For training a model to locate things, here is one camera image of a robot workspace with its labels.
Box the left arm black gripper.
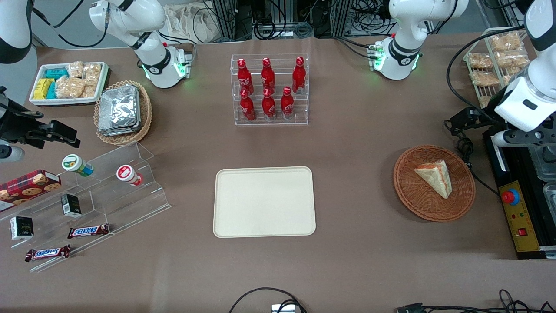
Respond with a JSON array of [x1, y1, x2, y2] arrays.
[[450, 107, 556, 145]]

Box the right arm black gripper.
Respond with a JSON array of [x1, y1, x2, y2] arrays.
[[0, 87, 81, 149]]

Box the triangle sandwich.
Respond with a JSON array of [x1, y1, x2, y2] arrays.
[[414, 160, 453, 199]]

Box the oval light wicker basket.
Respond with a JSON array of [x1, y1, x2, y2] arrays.
[[93, 80, 152, 146]]

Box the round brown wicker basket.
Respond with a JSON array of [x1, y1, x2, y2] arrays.
[[393, 145, 476, 222]]

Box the beige plastic tray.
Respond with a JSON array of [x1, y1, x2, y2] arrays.
[[213, 166, 317, 238]]

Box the white rectangular snack bin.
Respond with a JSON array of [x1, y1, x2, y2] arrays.
[[29, 62, 109, 107]]

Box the green lid snack cup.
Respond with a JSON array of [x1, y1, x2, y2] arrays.
[[62, 154, 94, 177]]

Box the clear bag of pastries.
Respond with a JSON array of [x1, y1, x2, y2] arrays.
[[490, 33, 522, 52], [470, 70, 500, 87], [496, 51, 529, 68], [503, 66, 528, 85], [468, 53, 493, 69]]

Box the yellow snack pack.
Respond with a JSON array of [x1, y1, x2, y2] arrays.
[[34, 78, 55, 100]]

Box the silver foil packet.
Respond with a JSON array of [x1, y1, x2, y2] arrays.
[[98, 87, 142, 137], [99, 85, 139, 131]]

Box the red plaid cookie box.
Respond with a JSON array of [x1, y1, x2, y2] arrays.
[[0, 169, 62, 212]]

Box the small black box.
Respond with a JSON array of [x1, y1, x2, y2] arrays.
[[10, 216, 34, 240], [60, 193, 82, 218]]

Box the red lid snack cup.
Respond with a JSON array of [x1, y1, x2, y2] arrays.
[[116, 165, 144, 186]]

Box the large clear plastic container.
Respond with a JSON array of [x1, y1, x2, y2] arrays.
[[528, 146, 556, 183]]

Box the clear acrylic stepped shelf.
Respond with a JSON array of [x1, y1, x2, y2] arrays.
[[0, 141, 171, 273]]

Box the Snickers chocolate bar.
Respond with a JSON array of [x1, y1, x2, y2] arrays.
[[67, 224, 110, 239], [25, 245, 71, 262]]

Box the small clear plastic container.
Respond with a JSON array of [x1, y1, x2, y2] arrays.
[[543, 183, 556, 218]]

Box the black control box yellow panel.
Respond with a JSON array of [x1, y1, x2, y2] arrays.
[[483, 130, 556, 260]]

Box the beige cloth bag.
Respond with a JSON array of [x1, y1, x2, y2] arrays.
[[164, 3, 220, 44]]

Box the red cola bottle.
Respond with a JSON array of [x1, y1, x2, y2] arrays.
[[281, 87, 295, 120], [262, 88, 276, 121], [292, 57, 306, 94], [240, 89, 256, 121], [237, 59, 254, 95], [261, 57, 276, 94]]

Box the clear acrylic bottle rack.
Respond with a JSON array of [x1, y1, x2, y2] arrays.
[[230, 53, 310, 127]]

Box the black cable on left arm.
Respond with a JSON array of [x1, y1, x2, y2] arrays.
[[447, 25, 528, 120]]

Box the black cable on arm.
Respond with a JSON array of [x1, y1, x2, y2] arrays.
[[30, 0, 109, 48], [447, 25, 528, 120]]

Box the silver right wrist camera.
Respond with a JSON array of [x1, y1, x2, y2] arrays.
[[0, 146, 25, 163]]

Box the white wire rack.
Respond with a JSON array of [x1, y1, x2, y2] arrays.
[[463, 27, 556, 109]]

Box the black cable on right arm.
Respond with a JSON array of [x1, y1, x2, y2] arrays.
[[30, 0, 109, 48]]

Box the black cables at arm base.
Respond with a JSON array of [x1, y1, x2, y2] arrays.
[[334, 36, 375, 59]]

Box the black cable with plug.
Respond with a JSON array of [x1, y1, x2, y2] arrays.
[[395, 289, 556, 313]]

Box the aluminium frame with cables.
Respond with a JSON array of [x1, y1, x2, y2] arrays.
[[211, 0, 391, 40]]

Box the black looped cable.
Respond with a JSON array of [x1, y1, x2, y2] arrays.
[[228, 287, 307, 313]]

